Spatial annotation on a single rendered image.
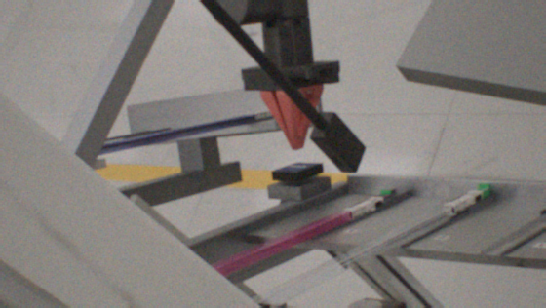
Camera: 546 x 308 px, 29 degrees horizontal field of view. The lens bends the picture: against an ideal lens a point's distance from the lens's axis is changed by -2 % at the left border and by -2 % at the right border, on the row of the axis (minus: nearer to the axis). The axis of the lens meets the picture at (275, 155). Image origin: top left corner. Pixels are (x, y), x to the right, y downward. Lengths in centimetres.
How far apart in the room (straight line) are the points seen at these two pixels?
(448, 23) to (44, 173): 136
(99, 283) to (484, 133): 200
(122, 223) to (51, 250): 2
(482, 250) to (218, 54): 193
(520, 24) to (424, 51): 15
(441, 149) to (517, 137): 17
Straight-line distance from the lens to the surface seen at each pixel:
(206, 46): 292
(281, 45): 124
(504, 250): 101
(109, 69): 58
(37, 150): 25
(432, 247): 105
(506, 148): 220
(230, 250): 116
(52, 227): 25
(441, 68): 154
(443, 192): 124
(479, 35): 154
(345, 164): 73
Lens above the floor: 165
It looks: 41 degrees down
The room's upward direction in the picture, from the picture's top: 45 degrees counter-clockwise
